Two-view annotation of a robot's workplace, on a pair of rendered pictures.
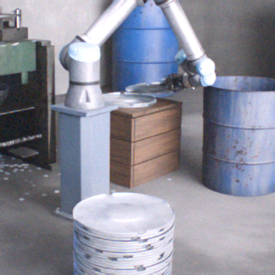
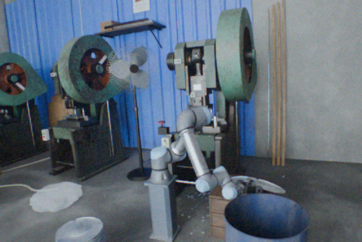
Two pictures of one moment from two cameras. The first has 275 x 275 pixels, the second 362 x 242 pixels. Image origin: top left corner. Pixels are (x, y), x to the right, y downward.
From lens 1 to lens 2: 2.28 m
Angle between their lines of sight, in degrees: 70
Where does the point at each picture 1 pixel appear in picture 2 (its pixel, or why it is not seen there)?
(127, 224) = (66, 233)
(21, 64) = (205, 146)
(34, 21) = (331, 112)
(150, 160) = not seen: hidden behind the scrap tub
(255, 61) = not seen: outside the picture
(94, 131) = (152, 193)
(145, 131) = (221, 209)
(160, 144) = not seen: hidden behind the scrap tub
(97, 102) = (154, 180)
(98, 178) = (158, 218)
